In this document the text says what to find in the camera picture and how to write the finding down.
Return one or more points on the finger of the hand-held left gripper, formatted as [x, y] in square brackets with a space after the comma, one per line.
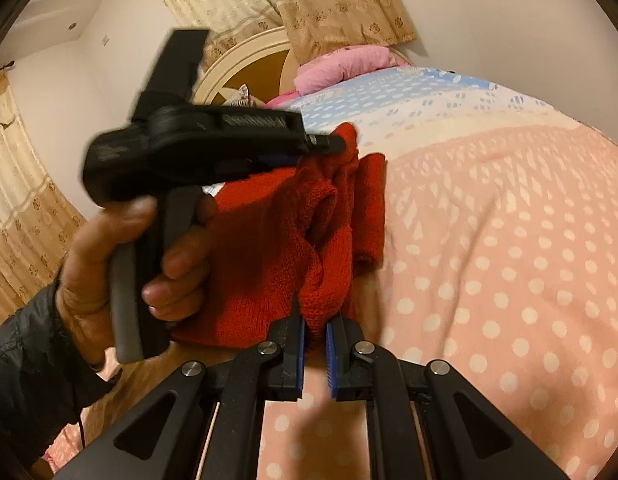
[325, 143]
[259, 164]

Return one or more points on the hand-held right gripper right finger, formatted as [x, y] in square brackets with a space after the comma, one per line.
[333, 360]

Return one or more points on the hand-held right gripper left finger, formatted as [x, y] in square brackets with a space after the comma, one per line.
[291, 360]

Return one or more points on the red knit sweater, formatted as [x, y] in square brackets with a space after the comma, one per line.
[279, 240]

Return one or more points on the person's left forearm black sleeve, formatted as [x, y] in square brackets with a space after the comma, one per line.
[24, 375]

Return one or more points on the person's left hand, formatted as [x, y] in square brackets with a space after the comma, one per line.
[94, 270]

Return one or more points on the pink pillow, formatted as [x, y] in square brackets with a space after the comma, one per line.
[341, 62]

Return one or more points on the cream wooden bed headboard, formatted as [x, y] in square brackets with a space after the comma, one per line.
[249, 67]

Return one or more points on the beige floral curtain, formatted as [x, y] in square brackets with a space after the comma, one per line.
[299, 5]
[24, 200]

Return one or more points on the pink blue polka dot blanket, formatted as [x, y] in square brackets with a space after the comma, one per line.
[489, 270]

